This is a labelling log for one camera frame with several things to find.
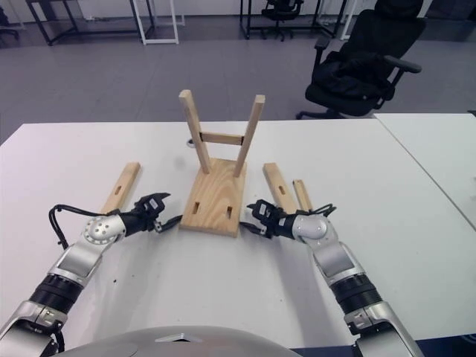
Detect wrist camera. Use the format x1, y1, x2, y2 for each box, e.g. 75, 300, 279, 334
134, 196, 167, 221
251, 199, 279, 222

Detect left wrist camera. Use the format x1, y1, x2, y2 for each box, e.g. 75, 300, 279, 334
134, 196, 167, 221

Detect wooden seat board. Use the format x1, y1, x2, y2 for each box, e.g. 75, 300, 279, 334
178, 156, 248, 239

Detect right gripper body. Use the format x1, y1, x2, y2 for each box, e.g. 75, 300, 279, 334
257, 206, 297, 239

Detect black cable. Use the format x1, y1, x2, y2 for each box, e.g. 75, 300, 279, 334
48, 203, 122, 249
305, 203, 338, 219

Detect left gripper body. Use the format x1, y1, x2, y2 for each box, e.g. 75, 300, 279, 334
118, 197, 165, 235

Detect wooden cross bar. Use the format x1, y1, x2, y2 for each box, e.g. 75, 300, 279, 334
292, 178, 314, 213
199, 131, 245, 147

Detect robot body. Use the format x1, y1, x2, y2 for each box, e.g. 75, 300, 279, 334
60, 326, 295, 357

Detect wooden leg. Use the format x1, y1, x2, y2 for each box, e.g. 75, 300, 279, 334
99, 161, 142, 216
178, 89, 212, 176
262, 161, 295, 210
233, 94, 266, 176

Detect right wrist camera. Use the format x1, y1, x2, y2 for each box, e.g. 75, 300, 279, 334
251, 199, 279, 222

